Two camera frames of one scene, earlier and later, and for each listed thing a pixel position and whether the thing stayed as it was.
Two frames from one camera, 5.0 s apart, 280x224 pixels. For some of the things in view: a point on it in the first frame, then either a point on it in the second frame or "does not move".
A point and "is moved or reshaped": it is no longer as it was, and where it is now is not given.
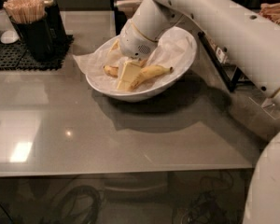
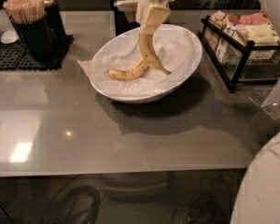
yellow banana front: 147,74 is moved or reshaped
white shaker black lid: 3,25 does not move
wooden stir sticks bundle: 26,8 does not move
